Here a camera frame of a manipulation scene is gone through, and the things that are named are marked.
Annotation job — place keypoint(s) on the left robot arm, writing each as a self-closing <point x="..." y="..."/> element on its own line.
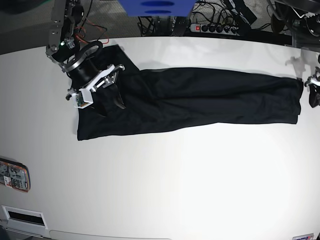
<point x="301" y="18"/>

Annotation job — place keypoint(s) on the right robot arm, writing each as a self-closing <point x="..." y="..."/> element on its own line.
<point x="65" y="50"/>

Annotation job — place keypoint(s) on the black T-shirt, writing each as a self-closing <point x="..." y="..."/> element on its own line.
<point x="164" y="100"/>

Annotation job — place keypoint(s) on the blue plastic bin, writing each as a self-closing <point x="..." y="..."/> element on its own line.
<point x="154" y="8"/>

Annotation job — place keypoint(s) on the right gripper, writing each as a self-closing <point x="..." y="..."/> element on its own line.
<point x="89" y="78"/>

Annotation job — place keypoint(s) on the orange-edged circuit board case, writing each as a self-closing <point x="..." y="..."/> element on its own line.
<point x="14" y="175"/>

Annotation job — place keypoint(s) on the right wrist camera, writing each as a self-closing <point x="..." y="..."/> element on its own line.
<point x="82" y="98"/>

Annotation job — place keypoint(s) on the sticker at table edge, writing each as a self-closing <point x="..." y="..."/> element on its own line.
<point x="309" y="236"/>

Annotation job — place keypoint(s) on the white table cable slot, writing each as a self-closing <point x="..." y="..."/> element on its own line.
<point x="15" y="216"/>

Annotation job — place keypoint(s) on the white power strip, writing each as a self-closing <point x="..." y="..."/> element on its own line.
<point x="222" y="29"/>

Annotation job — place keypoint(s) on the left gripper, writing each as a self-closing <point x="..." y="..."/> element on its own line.
<point x="313" y="82"/>

